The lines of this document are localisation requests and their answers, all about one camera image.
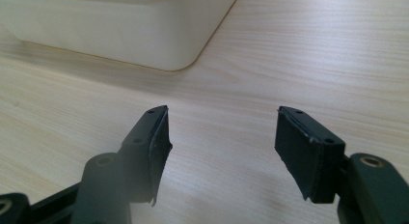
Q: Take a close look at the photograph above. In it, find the cream plastic container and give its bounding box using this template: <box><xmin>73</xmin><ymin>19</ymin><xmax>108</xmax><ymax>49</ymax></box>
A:
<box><xmin>0</xmin><ymin>0</ymin><xmax>240</xmax><ymax>72</ymax></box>

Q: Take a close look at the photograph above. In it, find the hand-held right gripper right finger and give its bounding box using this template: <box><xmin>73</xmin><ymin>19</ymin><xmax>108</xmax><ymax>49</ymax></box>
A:
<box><xmin>274</xmin><ymin>105</ymin><xmax>346</xmax><ymax>205</ymax></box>

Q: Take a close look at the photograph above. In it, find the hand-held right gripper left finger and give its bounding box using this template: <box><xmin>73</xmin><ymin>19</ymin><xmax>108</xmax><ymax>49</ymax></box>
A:
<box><xmin>117</xmin><ymin>104</ymin><xmax>174</xmax><ymax>208</ymax></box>

